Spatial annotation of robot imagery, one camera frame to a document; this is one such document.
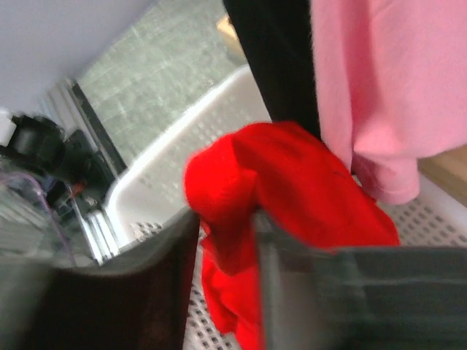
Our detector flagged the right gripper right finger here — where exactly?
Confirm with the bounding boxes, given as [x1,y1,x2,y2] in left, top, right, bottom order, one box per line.
[254,211,466,349]

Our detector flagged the red t shirt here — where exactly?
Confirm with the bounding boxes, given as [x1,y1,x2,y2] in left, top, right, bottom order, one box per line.
[184,122,399,349]

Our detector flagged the black printed t shirt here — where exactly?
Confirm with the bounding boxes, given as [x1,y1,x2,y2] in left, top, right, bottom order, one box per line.
[223,0,320,138]

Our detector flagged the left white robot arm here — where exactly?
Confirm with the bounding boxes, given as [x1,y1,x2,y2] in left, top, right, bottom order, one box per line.
[1,110,112,206]

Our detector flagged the white plastic basket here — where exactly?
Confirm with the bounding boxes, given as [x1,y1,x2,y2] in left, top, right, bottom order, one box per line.
[106,67,466,349]

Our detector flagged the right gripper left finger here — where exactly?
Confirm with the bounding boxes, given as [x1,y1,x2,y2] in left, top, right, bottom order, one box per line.
[1,209,199,349]

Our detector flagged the wooden clothes rack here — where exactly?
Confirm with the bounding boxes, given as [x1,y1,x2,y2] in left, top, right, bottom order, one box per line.
[217,15,466,206]

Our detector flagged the pink t shirt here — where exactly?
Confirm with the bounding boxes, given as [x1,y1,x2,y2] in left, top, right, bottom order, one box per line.
[310,1,466,204]

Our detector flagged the aluminium mounting rail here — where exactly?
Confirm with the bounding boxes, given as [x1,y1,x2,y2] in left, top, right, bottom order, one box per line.
[39,78,128,265]

